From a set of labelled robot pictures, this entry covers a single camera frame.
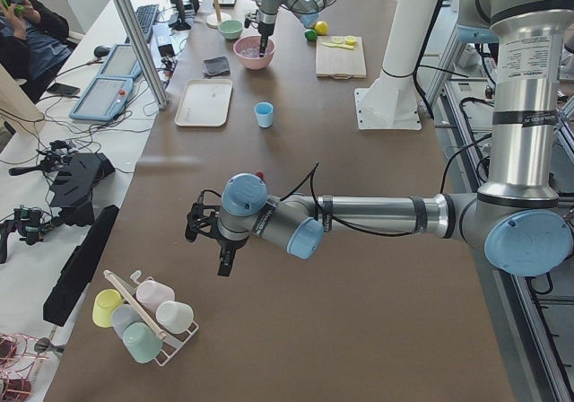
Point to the wooden cutting board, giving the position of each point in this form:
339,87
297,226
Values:
339,63

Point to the black keyboard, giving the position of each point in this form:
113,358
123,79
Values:
146,16

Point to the yellow plastic cup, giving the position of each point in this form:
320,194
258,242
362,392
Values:
105,302

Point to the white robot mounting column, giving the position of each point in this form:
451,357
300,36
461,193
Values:
391,100

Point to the wooden rack handle rod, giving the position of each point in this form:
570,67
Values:
127,292

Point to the white plastic cup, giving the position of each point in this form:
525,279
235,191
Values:
175,316

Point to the yellow plastic knife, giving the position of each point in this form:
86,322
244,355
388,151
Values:
337,45

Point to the green ceramic bowl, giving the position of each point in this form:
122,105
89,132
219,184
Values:
231,29

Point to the light blue plastic cup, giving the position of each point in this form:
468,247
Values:
264,112

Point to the blue teach pendant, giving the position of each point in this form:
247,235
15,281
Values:
121,61
104,98

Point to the white wire cup rack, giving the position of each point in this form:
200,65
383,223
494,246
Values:
173,343

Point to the beige rabbit tray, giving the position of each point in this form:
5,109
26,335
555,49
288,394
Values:
204,103

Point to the pink plastic cup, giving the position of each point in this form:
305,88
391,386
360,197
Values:
151,294

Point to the whole yellow lemon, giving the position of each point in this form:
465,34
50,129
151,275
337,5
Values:
321,28

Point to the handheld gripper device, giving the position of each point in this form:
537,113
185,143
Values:
30,224
55,158

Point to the green plastic cup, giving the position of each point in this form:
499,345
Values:
141,342

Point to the black bracket stand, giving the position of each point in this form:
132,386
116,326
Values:
72,187

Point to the black smartphone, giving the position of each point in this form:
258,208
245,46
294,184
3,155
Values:
64,90

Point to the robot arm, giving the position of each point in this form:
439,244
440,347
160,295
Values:
266,15
512,218

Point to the black computer mouse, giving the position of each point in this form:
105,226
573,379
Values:
101,51

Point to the pink bowl of ice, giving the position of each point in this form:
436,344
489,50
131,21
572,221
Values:
246,49

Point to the grey folded cloth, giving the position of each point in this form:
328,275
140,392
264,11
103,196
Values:
216,66

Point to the grey plastic cup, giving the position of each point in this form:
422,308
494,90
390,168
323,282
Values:
122,317

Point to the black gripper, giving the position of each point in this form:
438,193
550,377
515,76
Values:
225,242
265,31

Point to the wooden mug tree stand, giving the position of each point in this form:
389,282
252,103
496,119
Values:
217,2

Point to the black long bar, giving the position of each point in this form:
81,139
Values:
79,269

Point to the aluminium frame post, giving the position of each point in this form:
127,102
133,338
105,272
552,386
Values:
142,52

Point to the green lime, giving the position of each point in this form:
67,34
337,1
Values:
310,35

